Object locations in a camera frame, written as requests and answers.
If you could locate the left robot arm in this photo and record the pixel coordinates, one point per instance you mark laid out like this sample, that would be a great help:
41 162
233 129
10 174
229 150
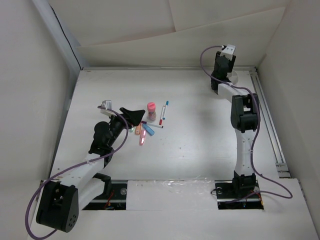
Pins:
62 199

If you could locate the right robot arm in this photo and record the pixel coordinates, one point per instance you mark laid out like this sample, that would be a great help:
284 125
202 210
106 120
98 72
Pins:
244 119

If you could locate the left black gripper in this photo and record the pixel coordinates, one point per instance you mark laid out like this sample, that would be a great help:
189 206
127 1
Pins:
132 117

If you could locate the blue highlighter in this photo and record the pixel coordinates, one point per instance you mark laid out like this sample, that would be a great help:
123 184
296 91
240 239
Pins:
149 130

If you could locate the blue cap white marker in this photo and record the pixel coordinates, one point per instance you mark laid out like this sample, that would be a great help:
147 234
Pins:
165 110

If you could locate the pink cap small bottle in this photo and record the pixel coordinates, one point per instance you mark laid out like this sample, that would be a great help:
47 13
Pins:
151 109

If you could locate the purple cap white marker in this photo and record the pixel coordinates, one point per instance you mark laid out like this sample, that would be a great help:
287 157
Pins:
152 124

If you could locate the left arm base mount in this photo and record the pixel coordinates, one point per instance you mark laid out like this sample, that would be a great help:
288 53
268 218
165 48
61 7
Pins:
113 199

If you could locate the pink highlighter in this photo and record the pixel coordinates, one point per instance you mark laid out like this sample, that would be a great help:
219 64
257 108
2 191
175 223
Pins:
142 137

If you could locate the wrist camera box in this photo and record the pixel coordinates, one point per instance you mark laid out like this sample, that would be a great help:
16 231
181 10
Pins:
106 106
228 50

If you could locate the red cap white marker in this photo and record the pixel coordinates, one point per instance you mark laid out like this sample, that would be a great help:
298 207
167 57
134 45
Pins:
160 119

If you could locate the white divided pen holder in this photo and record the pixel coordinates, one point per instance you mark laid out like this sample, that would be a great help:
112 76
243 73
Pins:
231 77

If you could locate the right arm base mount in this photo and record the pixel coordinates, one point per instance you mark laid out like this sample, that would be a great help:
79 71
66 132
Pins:
228 199

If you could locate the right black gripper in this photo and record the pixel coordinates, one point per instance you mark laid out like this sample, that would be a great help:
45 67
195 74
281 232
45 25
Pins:
231 63

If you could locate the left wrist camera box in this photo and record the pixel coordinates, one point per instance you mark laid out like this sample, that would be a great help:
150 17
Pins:
106 106

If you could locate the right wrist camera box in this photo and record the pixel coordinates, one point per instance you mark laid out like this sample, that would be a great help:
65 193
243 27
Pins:
228 50

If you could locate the orange highlighter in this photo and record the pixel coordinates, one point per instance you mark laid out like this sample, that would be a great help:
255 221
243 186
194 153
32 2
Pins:
138 130

